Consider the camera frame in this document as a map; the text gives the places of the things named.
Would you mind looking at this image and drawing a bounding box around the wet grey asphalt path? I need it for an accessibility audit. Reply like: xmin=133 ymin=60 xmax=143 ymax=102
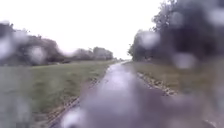
xmin=46 ymin=60 xmax=218 ymax=128

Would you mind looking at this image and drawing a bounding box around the grass field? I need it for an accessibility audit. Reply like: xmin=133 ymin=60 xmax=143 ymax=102
xmin=0 ymin=59 xmax=120 ymax=128

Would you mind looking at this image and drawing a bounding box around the grass verge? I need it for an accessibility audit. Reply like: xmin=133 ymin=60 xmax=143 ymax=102
xmin=123 ymin=59 xmax=224 ymax=128

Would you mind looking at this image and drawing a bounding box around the row of dark trees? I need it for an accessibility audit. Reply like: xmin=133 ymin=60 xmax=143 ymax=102
xmin=127 ymin=0 xmax=224 ymax=64

